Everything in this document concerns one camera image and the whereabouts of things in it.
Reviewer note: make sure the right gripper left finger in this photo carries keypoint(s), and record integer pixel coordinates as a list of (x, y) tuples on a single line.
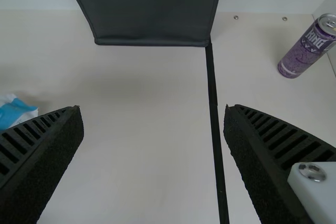
[(39, 150)]

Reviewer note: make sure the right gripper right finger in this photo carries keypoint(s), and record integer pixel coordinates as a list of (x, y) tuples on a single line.
[(267, 155)]

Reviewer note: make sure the blue and white wet wipes pack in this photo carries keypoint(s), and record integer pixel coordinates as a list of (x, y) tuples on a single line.
[(13, 111)]

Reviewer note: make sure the black strip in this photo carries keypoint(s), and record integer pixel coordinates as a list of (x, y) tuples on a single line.
[(213, 90)]

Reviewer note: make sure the purple can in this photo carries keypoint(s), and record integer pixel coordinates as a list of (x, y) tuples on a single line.
[(302, 53)]

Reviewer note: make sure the dark grey bag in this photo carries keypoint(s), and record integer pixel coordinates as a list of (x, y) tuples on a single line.
[(152, 11)]

